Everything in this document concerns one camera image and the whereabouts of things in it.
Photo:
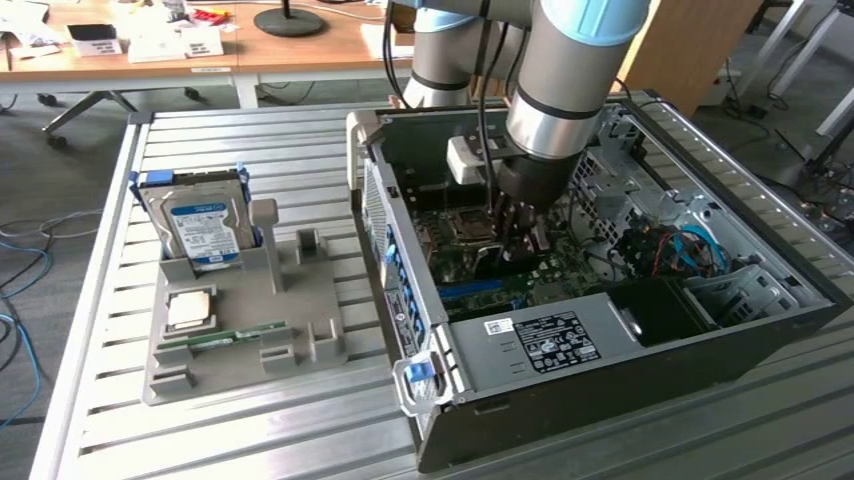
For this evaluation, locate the grey metal disk bay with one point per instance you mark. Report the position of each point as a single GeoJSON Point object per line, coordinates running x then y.
{"type": "Point", "coordinates": [747, 295]}

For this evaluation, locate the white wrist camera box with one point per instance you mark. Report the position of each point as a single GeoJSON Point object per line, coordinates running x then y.
{"type": "Point", "coordinates": [467, 157]}

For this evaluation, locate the blue expansion slot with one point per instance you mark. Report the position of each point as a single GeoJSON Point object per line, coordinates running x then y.
{"type": "Point", "coordinates": [467, 291]}

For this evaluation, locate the CPU socket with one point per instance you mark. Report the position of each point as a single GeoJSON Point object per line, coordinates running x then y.
{"type": "Point", "coordinates": [472, 225]}

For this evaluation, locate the grey parts rack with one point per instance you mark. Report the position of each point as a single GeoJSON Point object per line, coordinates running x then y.
{"type": "Point", "coordinates": [247, 370]}

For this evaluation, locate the red object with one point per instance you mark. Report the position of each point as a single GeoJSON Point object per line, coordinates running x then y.
{"type": "Point", "coordinates": [212, 16]}

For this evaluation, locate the flat white box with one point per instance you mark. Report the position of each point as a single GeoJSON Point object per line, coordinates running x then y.
{"type": "Point", "coordinates": [156, 50]}

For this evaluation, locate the wooden desk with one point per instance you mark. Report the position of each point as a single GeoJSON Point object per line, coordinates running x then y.
{"type": "Point", "coordinates": [293, 55]}

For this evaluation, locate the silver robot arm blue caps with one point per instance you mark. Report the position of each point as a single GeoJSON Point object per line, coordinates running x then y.
{"type": "Point", "coordinates": [567, 75]}

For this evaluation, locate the black round lamp base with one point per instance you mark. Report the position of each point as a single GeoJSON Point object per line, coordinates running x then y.
{"type": "Point", "coordinates": [289, 22]}

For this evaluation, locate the white table legs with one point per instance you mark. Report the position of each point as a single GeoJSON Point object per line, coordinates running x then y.
{"type": "Point", "coordinates": [794, 45]}

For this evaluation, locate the green motherboard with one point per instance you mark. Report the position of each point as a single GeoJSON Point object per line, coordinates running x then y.
{"type": "Point", "coordinates": [554, 280]}

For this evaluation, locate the grey rolling chair base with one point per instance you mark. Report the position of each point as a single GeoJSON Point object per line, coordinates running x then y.
{"type": "Point", "coordinates": [80, 110]}

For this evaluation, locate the black open PC case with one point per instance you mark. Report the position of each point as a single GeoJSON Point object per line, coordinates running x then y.
{"type": "Point", "coordinates": [600, 390]}

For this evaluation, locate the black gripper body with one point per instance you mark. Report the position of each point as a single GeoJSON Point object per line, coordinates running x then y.
{"type": "Point", "coordinates": [536, 182]}

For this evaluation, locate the green RAM stick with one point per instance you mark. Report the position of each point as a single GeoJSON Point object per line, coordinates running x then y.
{"type": "Point", "coordinates": [227, 337]}

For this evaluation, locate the black fan shroud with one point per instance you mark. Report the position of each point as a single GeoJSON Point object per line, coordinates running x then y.
{"type": "Point", "coordinates": [660, 312]}

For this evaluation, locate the hard disk in blue carrier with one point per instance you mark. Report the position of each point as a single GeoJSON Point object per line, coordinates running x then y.
{"type": "Point", "coordinates": [200, 225]}

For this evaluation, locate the white box black inside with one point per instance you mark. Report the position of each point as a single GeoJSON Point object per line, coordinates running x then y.
{"type": "Point", "coordinates": [96, 42]}

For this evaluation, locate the white box with print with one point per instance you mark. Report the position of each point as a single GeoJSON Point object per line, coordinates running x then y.
{"type": "Point", "coordinates": [203, 42]}

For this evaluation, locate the grey power supply with label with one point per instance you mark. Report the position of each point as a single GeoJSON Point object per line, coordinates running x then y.
{"type": "Point", "coordinates": [507, 345]}

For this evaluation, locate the silver CPU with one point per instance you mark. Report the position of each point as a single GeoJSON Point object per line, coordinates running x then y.
{"type": "Point", "coordinates": [189, 309]}

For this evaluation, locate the wooden cabinet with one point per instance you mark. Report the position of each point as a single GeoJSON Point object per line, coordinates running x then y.
{"type": "Point", "coordinates": [687, 45]}

